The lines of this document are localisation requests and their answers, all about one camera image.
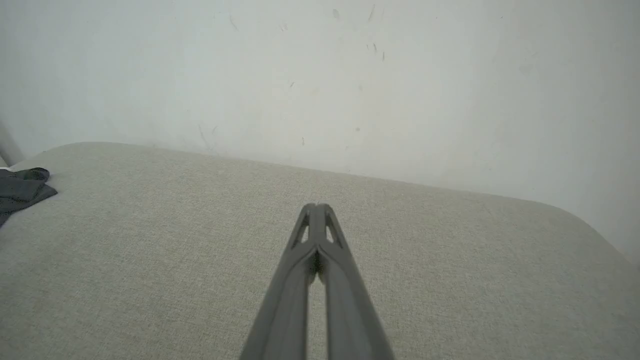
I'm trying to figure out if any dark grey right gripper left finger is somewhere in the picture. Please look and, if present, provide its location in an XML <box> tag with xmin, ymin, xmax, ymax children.
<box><xmin>239</xmin><ymin>203</ymin><xmax>318</xmax><ymax>360</ymax></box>

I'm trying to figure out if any white and black cartoon shirt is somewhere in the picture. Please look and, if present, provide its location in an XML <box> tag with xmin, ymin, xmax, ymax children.
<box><xmin>0</xmin><ymin>167</ymin><xmax>58</xmax><ymax>228</ymax></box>

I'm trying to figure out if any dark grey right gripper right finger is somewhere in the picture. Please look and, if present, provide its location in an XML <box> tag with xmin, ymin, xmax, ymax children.
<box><xmin>317</xmin><ymin>203</ymin><xmax>396</xmax><ymax>360</ymax></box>

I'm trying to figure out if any grey fabric sofa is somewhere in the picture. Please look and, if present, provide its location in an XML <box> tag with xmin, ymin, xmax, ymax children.
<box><xmin>0</xmin><ymin>142</ymin><xmax>640</xmax><ymax>360</ymax></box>

